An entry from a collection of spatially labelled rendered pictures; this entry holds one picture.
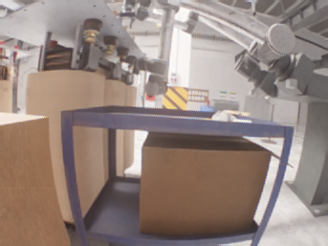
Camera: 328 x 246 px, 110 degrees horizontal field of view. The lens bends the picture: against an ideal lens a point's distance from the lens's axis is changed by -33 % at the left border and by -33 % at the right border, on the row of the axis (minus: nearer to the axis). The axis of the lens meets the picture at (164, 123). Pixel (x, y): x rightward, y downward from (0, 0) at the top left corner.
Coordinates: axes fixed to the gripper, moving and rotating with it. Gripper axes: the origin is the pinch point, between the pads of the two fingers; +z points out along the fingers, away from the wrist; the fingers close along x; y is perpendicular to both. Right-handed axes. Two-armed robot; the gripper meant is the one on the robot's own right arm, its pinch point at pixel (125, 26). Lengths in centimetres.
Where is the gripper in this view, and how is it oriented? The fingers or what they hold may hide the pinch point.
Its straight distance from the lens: 152.9
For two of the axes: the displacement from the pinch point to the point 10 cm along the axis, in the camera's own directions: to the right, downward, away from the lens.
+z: -0.7, 9.9, 1.3
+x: 10.0, 0.6, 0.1
